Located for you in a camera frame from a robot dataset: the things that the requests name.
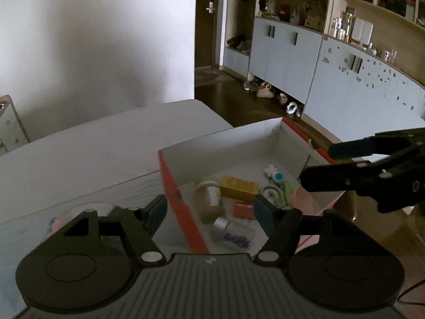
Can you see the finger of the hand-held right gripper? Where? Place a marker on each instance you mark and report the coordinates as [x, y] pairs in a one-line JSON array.
[[365, 146], [332, 177]]

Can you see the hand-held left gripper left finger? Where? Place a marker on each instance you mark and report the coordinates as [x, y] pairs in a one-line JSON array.
[[157, 211]]

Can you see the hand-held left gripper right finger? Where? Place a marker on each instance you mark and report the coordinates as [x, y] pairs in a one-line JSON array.
[[264, 211]]

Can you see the teal round correction tape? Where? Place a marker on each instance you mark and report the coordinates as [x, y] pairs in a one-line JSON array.
[[271, 195]]

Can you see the pink block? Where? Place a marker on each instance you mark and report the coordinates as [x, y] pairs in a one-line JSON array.
[[244, 210]]

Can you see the red cardboard box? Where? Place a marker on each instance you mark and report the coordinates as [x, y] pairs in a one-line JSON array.
[[172, 186]]

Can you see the yellow block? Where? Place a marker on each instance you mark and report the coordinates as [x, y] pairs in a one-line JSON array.
[[239, 187]]

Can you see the clear jar with purple beads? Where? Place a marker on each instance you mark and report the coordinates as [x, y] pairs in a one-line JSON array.
[[232, 231]]

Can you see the toothpick jar with green lid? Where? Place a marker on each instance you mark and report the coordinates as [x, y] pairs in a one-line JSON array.
[[209, 202]]

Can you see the round dark tray white rim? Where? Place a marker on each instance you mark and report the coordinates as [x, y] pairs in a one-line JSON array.
[[99, 207]]

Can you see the pink toy cup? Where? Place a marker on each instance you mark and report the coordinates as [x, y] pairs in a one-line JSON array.
[[59, 225]]

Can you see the beige shoe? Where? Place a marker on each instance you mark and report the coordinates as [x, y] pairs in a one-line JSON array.
[[265, 92]]

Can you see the white canister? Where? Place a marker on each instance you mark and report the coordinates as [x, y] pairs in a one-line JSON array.
[[362, 31]]

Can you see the glass bottles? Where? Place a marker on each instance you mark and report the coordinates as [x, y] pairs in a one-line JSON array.
[[343, 26]]

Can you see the grey shoe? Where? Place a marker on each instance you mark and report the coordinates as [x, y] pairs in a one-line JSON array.
[[248, 85]]

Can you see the patterned doormat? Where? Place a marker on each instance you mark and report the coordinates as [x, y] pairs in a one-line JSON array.
[[211, 78]]

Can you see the dark red pot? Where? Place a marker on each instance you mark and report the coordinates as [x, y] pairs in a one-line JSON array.
[[284, 13]]

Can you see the pair of dark shoes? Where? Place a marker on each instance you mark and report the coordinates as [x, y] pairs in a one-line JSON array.
[[239, 43]]

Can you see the dark wooden door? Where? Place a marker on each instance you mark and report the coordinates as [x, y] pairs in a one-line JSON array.
[[207, 33]]

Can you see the white and wood wall cabinet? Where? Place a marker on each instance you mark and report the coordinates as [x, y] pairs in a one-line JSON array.
[[282, 59]]

